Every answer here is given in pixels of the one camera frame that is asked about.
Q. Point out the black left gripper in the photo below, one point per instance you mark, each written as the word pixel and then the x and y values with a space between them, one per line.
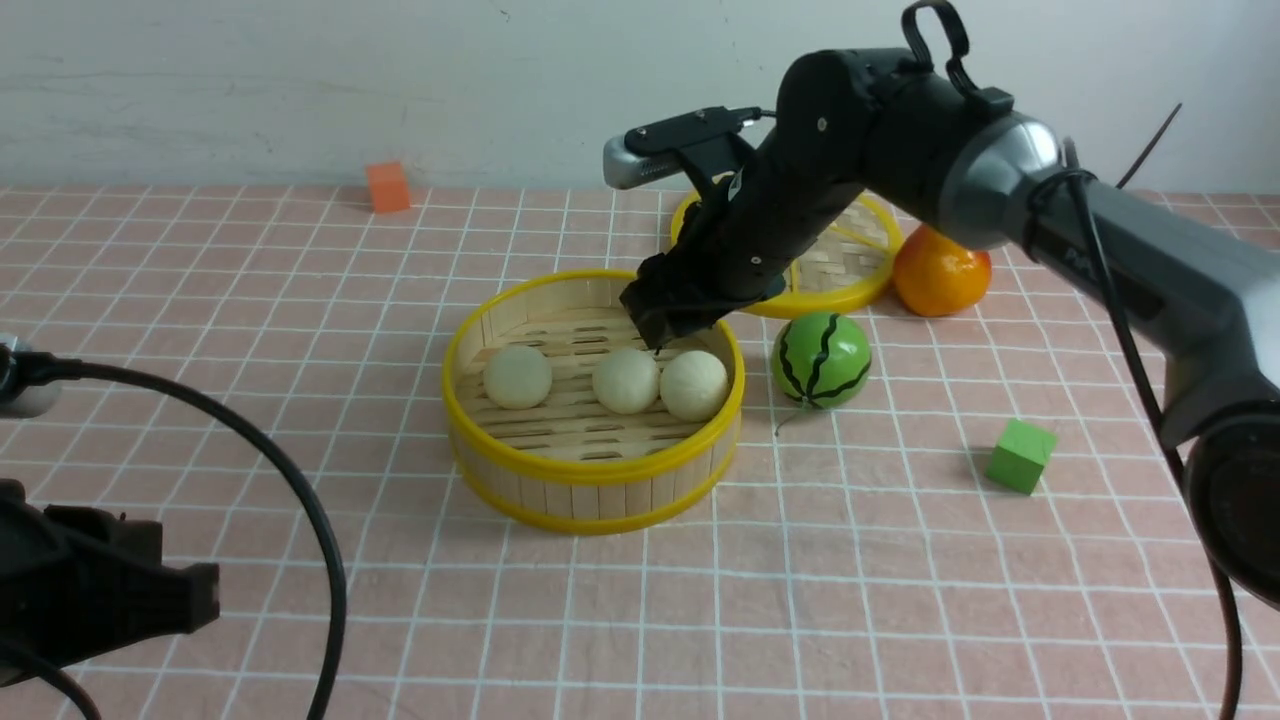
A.
pixel 78 582

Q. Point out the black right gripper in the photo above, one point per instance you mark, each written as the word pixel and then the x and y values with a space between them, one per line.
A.
pixel 732 250

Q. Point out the white steamed bun front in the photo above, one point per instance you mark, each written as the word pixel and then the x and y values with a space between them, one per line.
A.
pixel 694 385

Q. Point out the white pleated steamed bun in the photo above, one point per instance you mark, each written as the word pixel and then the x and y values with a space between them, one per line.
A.
pixel 626 381

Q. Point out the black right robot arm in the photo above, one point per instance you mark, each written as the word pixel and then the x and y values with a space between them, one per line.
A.
pixel 962 161

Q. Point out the bamboo steamer tray yellow rim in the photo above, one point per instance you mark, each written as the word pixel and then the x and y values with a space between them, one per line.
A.
pixel 570 465

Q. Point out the bamboo steamer lid yellow rim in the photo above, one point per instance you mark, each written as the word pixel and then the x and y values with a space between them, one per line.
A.
pixel 848 267

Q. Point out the green toy watermelon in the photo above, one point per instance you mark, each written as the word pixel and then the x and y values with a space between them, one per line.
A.
pixel 821 360

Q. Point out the orange yellow toy pear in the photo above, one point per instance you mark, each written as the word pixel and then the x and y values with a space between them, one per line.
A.
pixel 935 276

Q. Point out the orange cube block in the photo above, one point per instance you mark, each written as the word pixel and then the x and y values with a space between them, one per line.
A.
pixel 388 187

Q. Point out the green cube block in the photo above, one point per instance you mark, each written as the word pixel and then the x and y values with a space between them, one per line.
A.
pixel 1020 455

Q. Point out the pink grid tablecloth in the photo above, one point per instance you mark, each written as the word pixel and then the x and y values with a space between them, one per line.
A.
pixel 851 565

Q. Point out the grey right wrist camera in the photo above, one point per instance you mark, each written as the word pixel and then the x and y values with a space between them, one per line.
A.
pixel 703 145

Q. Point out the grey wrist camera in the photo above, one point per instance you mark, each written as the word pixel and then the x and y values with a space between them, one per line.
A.
pixel 19 399
pixel 703 145

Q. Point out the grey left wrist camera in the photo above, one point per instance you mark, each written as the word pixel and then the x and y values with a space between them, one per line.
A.
pixel 19 399

